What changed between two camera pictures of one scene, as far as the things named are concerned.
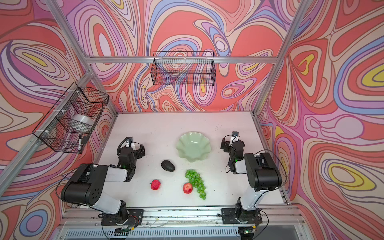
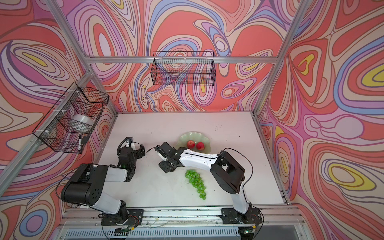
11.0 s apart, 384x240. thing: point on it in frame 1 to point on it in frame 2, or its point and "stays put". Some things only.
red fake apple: (187, 188) to (200, 146)
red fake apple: (155, 185) to (190, 144)
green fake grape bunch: (197, 182) stays put
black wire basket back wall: (183, 68) stays put
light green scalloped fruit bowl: (194, 146) stays put
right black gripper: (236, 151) to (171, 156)
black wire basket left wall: (71, 124) stays put
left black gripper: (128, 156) stays put
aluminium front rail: (154, 216) stays put
